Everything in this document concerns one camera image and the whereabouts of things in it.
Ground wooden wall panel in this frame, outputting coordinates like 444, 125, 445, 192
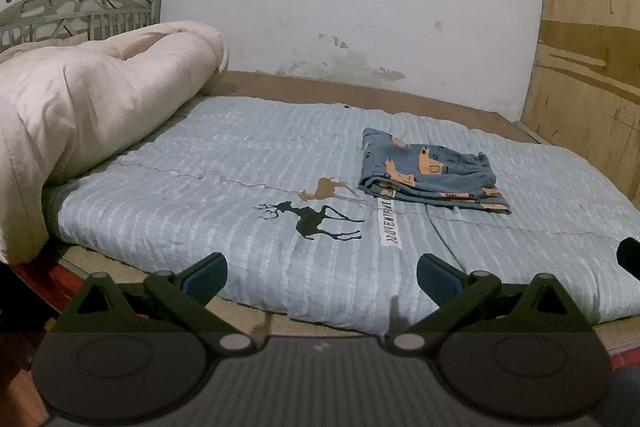
520, 0, 640, 208

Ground metal bed headboard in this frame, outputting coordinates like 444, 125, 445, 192
0, 0, 165, 56

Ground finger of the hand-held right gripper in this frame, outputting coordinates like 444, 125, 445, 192
616, 236, 640, 282

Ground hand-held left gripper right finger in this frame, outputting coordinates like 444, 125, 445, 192
382, 253, 592, 355

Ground light blue striped blanket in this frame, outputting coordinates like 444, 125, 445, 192
42, 96, 640, 336

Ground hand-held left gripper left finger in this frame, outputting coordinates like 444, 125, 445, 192
59, 252, 257, 355

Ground cream duvet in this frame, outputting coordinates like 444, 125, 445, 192
0, 21, 230, 266

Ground red bed side rail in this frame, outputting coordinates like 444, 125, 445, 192
9, 252, 88, 308

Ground blue printed pants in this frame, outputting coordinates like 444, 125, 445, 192
357, 127, 512, 216

